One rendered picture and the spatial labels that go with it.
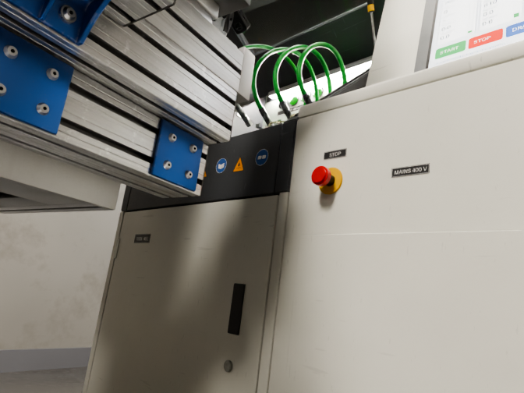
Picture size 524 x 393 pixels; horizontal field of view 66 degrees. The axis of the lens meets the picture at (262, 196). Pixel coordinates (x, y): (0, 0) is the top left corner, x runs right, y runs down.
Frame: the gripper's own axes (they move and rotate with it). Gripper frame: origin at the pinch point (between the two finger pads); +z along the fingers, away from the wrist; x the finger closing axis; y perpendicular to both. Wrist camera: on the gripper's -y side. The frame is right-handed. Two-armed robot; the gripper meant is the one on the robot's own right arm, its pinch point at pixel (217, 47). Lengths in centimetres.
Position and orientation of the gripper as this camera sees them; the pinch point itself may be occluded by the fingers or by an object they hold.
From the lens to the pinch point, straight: 116.9
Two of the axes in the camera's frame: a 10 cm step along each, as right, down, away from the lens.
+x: 7.2, -0.8, -6.8
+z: -1.2, 9.6, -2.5
